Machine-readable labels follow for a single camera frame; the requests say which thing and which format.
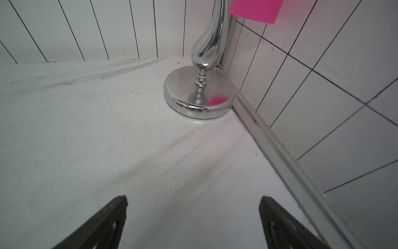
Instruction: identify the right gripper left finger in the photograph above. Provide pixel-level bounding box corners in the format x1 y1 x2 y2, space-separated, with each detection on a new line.
54 196 128 249

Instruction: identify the pink disc lower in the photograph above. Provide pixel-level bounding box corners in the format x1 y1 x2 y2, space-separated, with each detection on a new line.
230 0 284 24

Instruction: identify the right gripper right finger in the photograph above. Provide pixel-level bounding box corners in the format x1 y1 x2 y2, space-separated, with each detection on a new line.
259 196 328 249

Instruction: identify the chrome cup holder stand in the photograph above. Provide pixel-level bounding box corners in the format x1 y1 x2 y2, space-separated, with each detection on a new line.
164 0 234 120

